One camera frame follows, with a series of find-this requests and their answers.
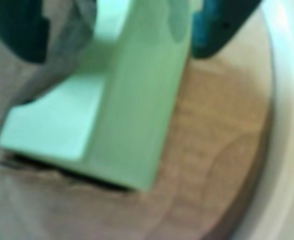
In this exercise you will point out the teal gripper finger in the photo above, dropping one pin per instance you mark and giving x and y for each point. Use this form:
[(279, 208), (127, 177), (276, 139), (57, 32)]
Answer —
[(12, 22), (217, 27)]

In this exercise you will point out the mint green U-shaped block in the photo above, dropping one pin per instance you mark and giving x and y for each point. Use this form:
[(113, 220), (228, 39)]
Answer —
[(137, 100)]

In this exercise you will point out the brown cardboard lid with cutouts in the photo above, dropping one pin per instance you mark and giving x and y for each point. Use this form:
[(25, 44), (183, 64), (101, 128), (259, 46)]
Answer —
[(212, 137)]

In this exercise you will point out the white round sorter container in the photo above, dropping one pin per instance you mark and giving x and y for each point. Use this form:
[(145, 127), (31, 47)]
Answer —
[(292, 125)]

